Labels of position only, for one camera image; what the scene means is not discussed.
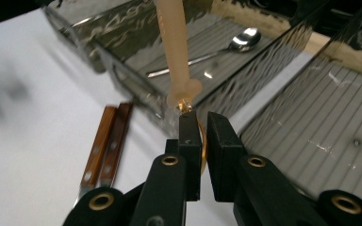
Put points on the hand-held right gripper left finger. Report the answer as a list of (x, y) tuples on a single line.
[(192, 163)]

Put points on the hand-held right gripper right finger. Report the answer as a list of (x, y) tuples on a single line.
[(224, 163)]

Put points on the translucent beige plastic spoon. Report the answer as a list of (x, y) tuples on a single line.
[(174, 47)]

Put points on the metal spoon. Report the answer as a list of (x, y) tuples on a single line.
[(246, 39)]

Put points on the transparent grey plastic bin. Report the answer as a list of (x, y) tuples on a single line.
[(326, 119), (220, 31)]

